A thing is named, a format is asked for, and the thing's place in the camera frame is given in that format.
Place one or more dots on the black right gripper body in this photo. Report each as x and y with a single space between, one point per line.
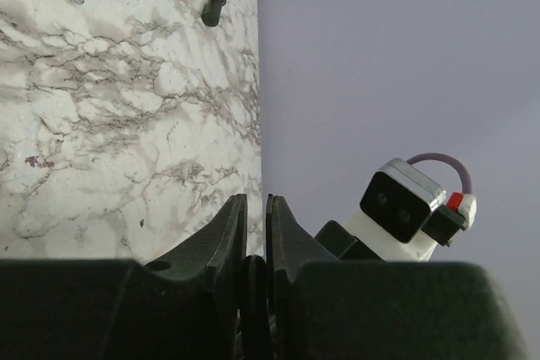
342 244

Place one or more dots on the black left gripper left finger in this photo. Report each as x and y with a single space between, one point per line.
179 306

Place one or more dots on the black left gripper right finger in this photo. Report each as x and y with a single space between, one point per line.
327 308

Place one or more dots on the black head key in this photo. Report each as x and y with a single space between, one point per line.
254 321

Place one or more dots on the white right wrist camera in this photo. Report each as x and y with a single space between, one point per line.
404 215

